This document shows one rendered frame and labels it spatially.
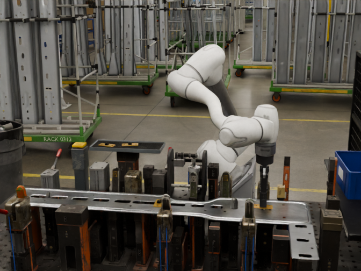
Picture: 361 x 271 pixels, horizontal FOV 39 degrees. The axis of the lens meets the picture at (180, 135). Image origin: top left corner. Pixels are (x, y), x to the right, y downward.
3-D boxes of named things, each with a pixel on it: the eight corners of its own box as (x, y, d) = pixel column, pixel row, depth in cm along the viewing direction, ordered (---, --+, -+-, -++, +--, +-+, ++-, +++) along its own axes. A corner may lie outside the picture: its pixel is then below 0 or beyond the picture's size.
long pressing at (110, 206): (0, 207, 232) (0, 204, 232) (22, 189, 254) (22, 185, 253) (312, 227, 211) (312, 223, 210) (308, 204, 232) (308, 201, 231)
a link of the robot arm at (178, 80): (180, 88, 241) (200, 69, 244) (157, 76, 253) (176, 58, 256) (190, 106, 250) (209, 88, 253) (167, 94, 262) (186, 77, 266)
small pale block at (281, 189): (274, 258, 242) (277, 187, 232) (273, 255, 246) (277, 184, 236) (281, 259, 242) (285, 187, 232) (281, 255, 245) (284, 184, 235)
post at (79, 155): (75, 226, 277) (70, 149, 265) (80, 220, 284) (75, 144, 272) (88, 227, 276) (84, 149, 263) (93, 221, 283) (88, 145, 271)
